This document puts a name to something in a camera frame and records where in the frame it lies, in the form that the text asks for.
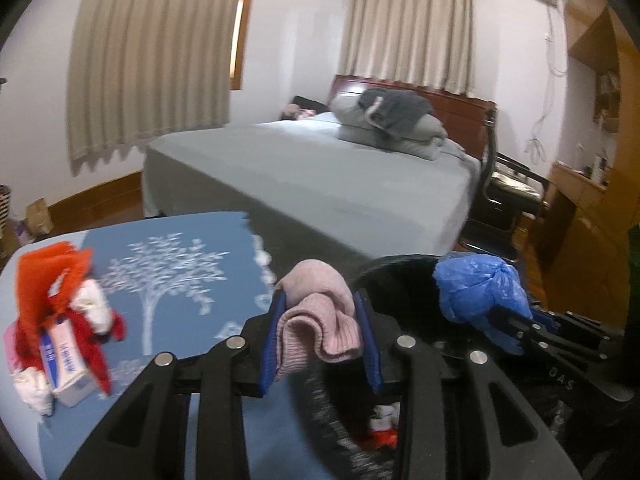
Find dark grey garment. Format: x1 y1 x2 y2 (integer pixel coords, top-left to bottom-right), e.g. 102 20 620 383
357 88 434 142

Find brown paper bag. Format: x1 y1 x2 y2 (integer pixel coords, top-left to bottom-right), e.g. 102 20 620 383
25 198 54 239

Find hanging wall cables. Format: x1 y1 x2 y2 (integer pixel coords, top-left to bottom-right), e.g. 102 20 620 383
524 4 569 162

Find red sock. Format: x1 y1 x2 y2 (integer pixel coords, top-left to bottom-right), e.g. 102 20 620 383
11 324 47 377
67 305 127 397

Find white and blue box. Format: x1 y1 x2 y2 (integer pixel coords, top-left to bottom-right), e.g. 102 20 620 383
37 320 99 407

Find narrow beige curtain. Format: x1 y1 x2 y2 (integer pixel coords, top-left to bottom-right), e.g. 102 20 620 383
337 0 477 99

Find blue plastic bag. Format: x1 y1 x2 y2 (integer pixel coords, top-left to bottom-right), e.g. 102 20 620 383
432 254 531 356

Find pink sock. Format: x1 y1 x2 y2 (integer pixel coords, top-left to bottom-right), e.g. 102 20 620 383
274 259 364 382

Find folded grey quilt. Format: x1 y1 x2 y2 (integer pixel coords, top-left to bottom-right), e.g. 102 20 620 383
330 91 449 162

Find bed with grey sheet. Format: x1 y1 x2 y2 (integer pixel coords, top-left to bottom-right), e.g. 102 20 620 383
142 110 482 281

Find wooden headboard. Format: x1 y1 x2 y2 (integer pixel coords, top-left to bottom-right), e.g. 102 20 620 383
327 74 497 161

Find black trash bin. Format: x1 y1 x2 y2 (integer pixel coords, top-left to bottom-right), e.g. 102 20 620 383
300 254 616 480

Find wooden window frame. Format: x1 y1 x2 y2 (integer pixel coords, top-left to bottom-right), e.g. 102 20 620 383
230 0 259 92

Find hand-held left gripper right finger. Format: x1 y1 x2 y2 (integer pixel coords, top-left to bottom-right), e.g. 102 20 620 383
351 291 576 480

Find pink cloth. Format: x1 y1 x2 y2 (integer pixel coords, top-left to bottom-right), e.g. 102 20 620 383
281 104 317 122

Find orange cloth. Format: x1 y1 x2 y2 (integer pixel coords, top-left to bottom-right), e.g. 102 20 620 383
16 241 94 332

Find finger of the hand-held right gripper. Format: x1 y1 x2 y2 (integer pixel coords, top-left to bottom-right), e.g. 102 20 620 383
529 309 628 348
487 305 608 368

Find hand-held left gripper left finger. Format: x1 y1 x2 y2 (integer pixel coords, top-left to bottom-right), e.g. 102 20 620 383
60 290 289 480

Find wide beige curtain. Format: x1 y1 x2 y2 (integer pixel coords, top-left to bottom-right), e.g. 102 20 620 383
66 0 252 177

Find red cloth scrap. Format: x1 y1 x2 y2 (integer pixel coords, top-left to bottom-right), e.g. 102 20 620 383
359 429 401 453

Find crumpled white tissue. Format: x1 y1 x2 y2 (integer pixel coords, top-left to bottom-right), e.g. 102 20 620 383
372 404 401 431
74 279 114 337
12 366 55 417

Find chair seat cushion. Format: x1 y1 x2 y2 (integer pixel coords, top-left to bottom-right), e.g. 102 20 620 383
490 171 544 199

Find black metal chair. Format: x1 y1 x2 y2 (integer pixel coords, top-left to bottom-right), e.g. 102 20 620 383
466 104 549 262

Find blue tree print tablecloth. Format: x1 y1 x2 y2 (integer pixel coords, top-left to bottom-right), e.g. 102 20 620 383
0 212 401 480

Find wooden desk cabinet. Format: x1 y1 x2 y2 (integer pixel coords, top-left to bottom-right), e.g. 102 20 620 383
529 0 640 313

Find black white patterned bag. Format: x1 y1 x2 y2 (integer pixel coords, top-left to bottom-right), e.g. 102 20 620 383
0 184 12 242

